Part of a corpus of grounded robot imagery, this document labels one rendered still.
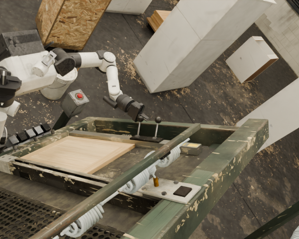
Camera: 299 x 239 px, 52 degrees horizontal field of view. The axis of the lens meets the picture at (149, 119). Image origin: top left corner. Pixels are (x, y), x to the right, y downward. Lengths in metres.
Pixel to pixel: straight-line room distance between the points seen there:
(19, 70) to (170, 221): 1.11
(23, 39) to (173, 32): 2.50
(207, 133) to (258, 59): 4.64
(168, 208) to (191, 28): 3.04
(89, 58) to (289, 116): 3.58
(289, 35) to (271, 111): 4.74
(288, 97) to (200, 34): 1.81
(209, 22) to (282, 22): 6.02
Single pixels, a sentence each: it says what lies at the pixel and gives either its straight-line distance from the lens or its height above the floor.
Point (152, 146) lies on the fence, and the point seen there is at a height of 1.43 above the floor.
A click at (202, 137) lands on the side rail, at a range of 1.73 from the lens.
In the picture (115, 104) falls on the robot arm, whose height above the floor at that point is 1.35.
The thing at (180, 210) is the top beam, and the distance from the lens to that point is 0.92.
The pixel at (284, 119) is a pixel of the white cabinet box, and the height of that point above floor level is 0.71.
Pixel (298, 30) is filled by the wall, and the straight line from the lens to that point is 9.41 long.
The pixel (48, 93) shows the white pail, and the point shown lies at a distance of 3.34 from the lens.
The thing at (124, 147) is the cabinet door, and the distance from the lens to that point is 1.66.
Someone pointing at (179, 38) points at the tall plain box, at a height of 0.88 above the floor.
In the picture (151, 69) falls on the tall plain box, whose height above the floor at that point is 0.26.
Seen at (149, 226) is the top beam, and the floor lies 1.85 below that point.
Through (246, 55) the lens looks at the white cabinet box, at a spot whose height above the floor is 0.42.
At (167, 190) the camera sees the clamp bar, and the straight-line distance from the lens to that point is 1.01.
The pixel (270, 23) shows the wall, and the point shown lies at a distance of 9.67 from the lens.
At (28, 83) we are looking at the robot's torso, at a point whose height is 1.31.
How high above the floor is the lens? 2.54
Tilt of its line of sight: 40 degrees down
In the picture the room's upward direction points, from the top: 45 degrees clockwise
